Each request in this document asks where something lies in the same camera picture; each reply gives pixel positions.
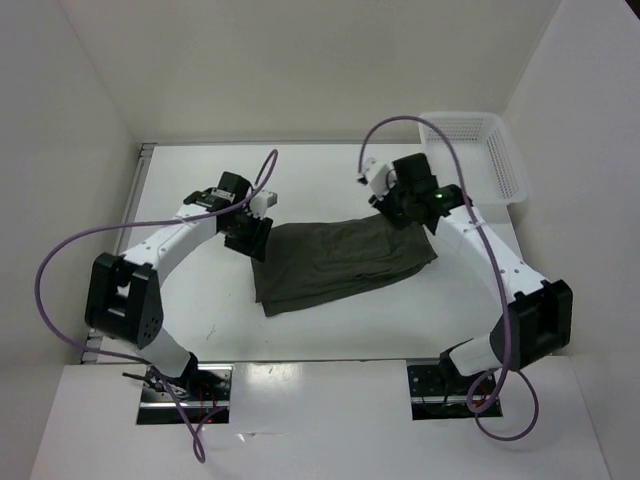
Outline aluminium table edge rail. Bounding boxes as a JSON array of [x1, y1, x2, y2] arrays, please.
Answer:
[[79, 142, 157, 364]]

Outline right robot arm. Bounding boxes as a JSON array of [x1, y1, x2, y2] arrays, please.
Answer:
[[359, 153, 573, 393]]

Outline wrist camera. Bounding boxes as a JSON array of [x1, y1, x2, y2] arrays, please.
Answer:
[[357, 157, 397, 199], [248, 190, 278, 219]]

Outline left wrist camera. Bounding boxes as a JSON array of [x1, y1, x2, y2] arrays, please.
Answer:
[[248, 190, 278, 219]]

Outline dark green shorts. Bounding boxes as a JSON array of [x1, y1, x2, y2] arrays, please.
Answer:
[[252, 215, 437, 317]]

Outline white plastic basket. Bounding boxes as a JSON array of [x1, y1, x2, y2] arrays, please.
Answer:
[[419, 111, 528, 206]]

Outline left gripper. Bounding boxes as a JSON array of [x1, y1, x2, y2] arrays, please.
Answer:
[[222, 207, 274, 263]]

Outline purple cable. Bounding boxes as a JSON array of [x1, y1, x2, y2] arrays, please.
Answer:
[[35, 148, 280, 464], [357, 115, 541, 440]]

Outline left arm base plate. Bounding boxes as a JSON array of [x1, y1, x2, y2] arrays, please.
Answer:
[[140, 363, 233, 410]]

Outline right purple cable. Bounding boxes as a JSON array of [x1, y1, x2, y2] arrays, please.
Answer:
[[357, 115, 541, 440]]

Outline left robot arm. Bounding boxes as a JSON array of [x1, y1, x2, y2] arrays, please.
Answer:
[[85, 172, 278, 400]]

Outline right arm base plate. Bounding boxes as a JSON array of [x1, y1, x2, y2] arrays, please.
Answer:
[[406, 358, 480, 404]]

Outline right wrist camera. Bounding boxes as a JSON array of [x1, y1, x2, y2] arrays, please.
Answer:
[[357, 157, 397, 199]]

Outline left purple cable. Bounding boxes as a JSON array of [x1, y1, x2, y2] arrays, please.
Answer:
[[35, 148, 280, 464]]

